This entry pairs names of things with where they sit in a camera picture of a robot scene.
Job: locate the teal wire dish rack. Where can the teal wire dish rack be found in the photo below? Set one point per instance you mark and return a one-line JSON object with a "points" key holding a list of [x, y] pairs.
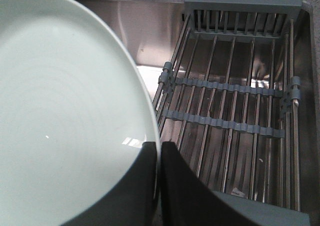
{"points": [[237, 100]]}

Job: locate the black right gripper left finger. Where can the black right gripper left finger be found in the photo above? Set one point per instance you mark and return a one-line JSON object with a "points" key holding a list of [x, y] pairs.
{"points": [[133, 200]]}

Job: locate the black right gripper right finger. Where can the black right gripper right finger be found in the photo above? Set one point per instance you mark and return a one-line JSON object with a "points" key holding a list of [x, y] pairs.
{"points": [[185, 200]]}

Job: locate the stainless steel sink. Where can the stainless steel sink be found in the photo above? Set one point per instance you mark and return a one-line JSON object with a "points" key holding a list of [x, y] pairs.
{"points": [[151, 30]]}

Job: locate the mint green plate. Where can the mint green plate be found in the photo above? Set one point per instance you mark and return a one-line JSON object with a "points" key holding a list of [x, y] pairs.
{"points": [[74, 111]]}

